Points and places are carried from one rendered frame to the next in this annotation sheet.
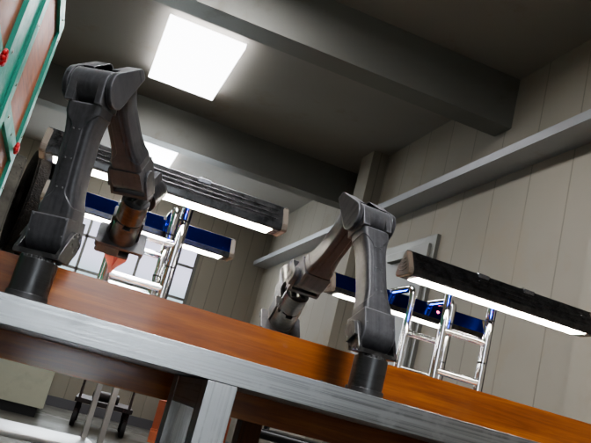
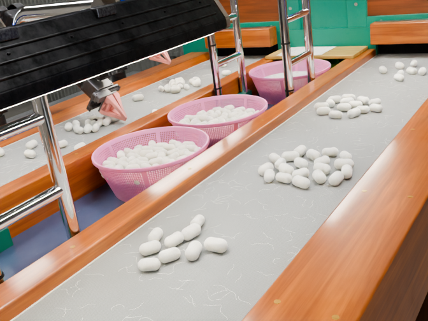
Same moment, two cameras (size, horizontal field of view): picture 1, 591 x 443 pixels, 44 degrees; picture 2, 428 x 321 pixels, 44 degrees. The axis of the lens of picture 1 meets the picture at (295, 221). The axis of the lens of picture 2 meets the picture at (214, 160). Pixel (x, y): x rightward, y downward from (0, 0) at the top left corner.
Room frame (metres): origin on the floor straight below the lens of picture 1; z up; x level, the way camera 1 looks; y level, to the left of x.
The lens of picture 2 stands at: (3.13, -0.74, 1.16)
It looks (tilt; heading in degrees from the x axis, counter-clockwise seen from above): 21 degrees down; 141
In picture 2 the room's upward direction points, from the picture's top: 8 degrees counter-clockwise
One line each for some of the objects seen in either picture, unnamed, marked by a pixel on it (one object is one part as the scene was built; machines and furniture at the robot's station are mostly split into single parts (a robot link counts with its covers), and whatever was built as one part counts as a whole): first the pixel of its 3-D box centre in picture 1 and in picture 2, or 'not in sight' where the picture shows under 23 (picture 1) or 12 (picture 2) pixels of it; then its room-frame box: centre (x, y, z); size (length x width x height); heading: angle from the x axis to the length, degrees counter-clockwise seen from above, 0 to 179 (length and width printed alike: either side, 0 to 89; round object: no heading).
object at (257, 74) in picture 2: not in sight; (290, 81); (1.96, 0.56, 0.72); 0.27 x 0.27 x 0.10
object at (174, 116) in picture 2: not in sight; (219, 125); (2.08, 0.14, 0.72); 0.27 x 0.27 x 0.10
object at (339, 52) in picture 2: not in sight; (315, 52); (1.90, 0.77, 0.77); 0.33 x 0.15 x 0.01; 15
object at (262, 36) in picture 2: not in sight; (239, 37); (1.56, 0.73, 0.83); 0.30 x 0.06 x 0.07; 15
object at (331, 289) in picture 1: (408, 306); (62, 47); (2.53, -0.46, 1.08); 0.62 x 0.08 x 0.07; 105
